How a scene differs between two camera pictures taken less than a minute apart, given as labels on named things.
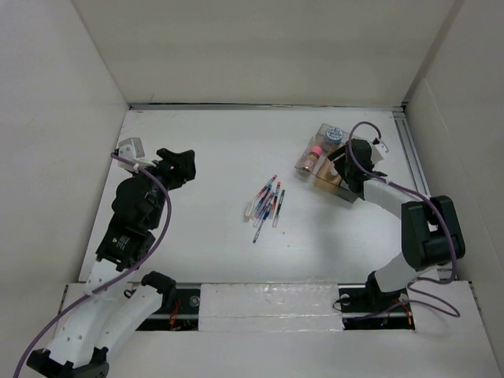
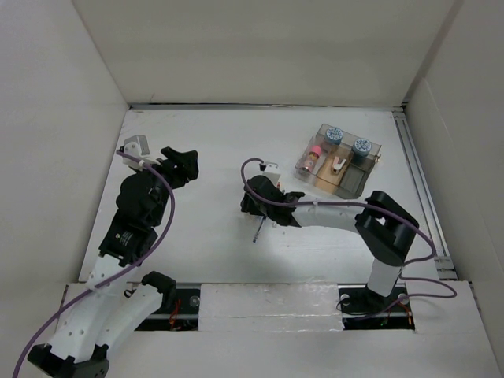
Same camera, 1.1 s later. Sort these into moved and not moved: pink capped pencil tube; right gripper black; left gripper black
Moved: right gripper black
Not moved: pink capped pencil tube; left gripper black
